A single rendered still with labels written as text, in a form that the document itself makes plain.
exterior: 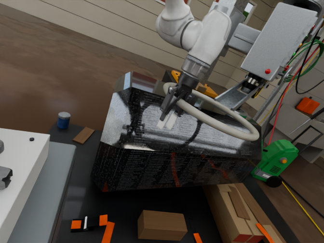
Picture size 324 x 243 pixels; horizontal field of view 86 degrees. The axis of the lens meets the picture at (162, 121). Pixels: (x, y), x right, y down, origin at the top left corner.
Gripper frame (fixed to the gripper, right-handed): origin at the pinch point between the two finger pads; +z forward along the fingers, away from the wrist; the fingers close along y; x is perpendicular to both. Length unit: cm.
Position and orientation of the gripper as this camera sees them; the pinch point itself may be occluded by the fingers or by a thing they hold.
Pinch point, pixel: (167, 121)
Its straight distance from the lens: 70.6
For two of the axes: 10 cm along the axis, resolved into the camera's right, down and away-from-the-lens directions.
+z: -4.2, 8.3, 3.6
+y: 7.1, 0.6, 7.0
